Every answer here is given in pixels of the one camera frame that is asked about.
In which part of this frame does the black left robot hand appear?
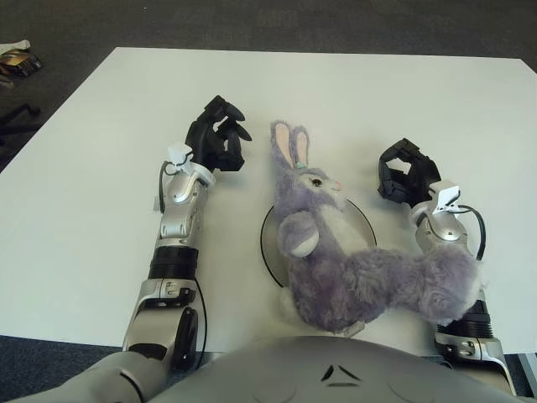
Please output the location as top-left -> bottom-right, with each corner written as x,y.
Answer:
185,95 -> 253,173

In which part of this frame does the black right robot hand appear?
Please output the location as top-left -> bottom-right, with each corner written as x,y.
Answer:
376,138 -> 441,207

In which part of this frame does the purple plush bunny doll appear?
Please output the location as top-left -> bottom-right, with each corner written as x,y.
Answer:
268,119 -> 490,337

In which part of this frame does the white plate with black rim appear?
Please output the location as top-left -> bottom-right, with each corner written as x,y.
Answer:
259,199 -> 378,290

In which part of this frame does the black item on floor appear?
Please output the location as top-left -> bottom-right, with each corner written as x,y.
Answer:
0,102 -> 43,135

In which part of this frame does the dark box on floor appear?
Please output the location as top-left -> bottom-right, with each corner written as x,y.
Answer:
0,39 -> 45,79

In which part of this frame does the grey robot torso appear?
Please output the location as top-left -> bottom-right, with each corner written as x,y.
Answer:
154,334 -> 537,403

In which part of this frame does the white table leg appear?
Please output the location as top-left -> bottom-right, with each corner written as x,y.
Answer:
518,352 -> 537,395

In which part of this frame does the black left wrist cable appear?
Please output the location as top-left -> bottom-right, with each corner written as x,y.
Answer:
157,161 -> 190,213

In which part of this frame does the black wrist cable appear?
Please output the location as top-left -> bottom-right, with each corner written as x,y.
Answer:
456,204 -> 487,261
157,161 -> 190,213

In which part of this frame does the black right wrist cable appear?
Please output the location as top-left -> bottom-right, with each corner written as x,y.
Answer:
456,204 -> 487,261

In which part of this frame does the black left elbow cable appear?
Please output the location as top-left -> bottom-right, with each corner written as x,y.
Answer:
195,285 -> 210,370

